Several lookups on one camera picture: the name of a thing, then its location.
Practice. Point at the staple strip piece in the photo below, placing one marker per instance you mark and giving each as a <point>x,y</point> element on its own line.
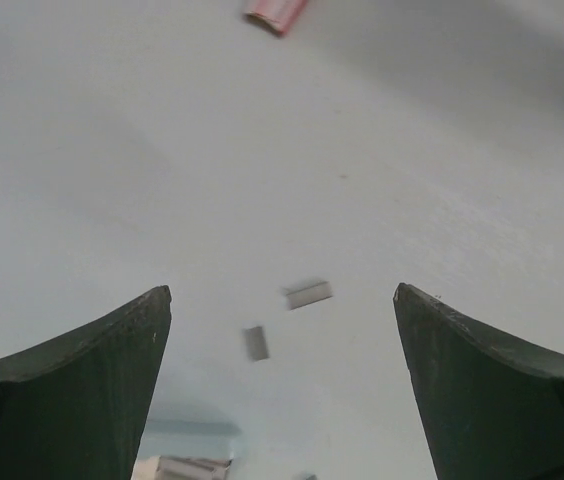
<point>256,343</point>
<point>307,292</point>

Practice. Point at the red staple box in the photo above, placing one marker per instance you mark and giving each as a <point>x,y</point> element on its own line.
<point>278,16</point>

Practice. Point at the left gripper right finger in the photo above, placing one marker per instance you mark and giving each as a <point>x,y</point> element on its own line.
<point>491,404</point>

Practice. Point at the white stapler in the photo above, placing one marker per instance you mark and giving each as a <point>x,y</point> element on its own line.
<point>180,468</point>

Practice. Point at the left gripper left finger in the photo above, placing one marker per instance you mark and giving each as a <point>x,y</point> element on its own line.
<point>76,406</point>

